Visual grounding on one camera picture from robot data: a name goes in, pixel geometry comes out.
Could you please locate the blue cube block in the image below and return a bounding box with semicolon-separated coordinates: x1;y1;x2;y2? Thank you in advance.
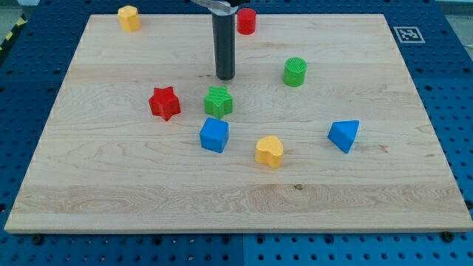
200;117;229;153

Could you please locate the green star block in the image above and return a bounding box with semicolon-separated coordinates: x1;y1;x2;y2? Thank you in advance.
203;86;234;119

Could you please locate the yellow heart block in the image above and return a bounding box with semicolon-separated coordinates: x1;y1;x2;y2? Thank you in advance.
255;135;284;168

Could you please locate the red star block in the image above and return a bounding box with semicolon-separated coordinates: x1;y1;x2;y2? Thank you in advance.
149;86;181;121

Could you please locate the wooden board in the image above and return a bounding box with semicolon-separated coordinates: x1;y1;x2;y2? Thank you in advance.
5;14;472;234

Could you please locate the green cylinder block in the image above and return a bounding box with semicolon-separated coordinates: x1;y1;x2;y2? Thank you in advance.
283;57;307;87

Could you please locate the blue triangle block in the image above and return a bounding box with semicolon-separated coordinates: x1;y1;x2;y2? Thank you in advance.
327;120;360;154

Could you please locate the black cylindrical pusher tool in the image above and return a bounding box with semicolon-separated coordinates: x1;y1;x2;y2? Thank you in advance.
212;13;235;81

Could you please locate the red cylinder block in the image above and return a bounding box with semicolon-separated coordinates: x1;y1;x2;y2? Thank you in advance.
237;8;256;35

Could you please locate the yellow hexagon block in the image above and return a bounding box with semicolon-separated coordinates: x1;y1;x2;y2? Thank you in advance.
118;5;141;32

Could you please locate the fiducial marker tag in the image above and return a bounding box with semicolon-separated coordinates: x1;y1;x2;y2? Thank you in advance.
393;26;425;44

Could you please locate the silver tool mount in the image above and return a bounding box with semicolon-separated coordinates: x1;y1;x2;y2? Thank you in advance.
191;0;245;16

